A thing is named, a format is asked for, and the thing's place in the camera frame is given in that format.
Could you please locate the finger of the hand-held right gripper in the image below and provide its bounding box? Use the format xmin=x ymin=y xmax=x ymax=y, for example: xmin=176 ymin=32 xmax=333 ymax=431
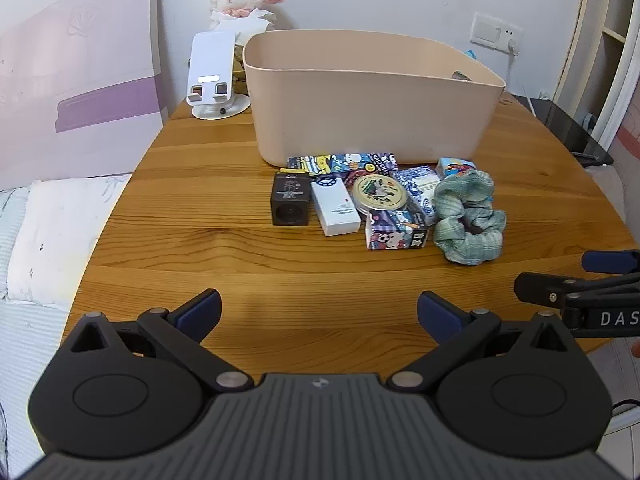
xmin=514 ymin=272 xmax=640 ymax=308
xmin=581 ymin=250 xmax=640 ymax=274

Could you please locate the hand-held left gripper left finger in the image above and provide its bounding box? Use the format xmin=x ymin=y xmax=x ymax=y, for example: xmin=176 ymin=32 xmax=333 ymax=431
xmin=62 ymin=289 xmax=256 ymax=394

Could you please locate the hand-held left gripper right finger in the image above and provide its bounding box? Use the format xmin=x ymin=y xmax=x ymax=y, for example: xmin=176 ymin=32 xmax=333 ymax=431
xmin=389 ymin=291 xmax=583 ymax=392

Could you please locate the purple cartoon-print box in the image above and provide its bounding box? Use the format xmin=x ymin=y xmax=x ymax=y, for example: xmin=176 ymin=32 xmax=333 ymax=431
xmin=364 ymin=208 xmax=430 ymax=251

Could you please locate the green plaid scrunchie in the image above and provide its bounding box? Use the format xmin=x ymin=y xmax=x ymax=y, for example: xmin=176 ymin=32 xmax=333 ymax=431
xmin=431 ymin=169 xmax=508 ymax=266

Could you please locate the blue and white patterned packet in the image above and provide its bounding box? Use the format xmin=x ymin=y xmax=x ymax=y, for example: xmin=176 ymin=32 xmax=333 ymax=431
xmin=392 ymin=164 xmax=444 ymax=227

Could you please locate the round green-print tin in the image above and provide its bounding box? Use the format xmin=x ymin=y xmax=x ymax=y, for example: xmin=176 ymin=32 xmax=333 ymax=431
xmin=351 ymin=174 xmax=410 ymax=214

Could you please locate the black cube box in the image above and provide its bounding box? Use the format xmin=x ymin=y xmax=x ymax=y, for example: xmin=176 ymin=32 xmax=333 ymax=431
xmin=270 ymin=170 xmax=314 ymax=227

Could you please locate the small blue box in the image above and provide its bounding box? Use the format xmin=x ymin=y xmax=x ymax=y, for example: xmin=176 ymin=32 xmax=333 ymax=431
xmin=435 ymin=156 xmax=476 ymax=180

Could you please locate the small white box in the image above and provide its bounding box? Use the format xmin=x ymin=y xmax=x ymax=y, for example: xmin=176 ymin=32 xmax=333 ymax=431
xmin=309 ymin=177 xmax=362 ymax=237

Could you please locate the long cartoon-print box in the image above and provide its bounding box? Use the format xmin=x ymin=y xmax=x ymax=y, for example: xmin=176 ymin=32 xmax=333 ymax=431
xmin=286 ymin=152 xmax=400 ymax=179

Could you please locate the beige plastic storage bin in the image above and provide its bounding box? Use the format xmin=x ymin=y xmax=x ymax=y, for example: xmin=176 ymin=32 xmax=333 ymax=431
xmin=242 ymin=29 xmax=507 ymax=167

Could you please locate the white pillow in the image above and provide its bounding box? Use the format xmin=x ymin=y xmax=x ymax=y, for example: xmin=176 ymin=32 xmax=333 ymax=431
xmin=7 ymin=174 xmax=134 ymax=312

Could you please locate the light blue quilt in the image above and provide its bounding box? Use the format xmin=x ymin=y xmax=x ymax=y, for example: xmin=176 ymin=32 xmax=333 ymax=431
xmin=0 ymin=185 xmax=76 ymax=466

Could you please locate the white shelf unit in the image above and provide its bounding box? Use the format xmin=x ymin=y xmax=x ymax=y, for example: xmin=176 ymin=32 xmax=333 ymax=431
xmin=566 ymin=0 xmax=640 ymax=152

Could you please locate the tan cardboard box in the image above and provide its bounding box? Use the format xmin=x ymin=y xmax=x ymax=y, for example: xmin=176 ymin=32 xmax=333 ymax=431
xmin=232 ymin=54 xmax=250 ymax=97

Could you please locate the white phone stand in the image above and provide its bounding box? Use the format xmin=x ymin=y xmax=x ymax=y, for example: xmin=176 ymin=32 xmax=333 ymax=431
xmin=186 ymin=30 xmax=252 ymax=121

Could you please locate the pink and purple headboard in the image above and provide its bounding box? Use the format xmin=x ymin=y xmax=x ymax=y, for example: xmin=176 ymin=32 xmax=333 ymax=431
xmin=0 ymin=0 xmax=170 ymax=192

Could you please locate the white power cable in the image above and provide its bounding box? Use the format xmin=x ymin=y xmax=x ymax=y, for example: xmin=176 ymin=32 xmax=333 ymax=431
xmin=509 ymin=54 xmax=540 ymax=117

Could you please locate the white wall socket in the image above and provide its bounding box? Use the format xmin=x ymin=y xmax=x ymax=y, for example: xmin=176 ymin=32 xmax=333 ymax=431
xmin=497 ymin=22 xmax=525 ymax=56

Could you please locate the white wall switch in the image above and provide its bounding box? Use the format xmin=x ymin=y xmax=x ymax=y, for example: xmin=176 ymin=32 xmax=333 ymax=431
xmin=470 ymin=11 xmax=502 ymax=51

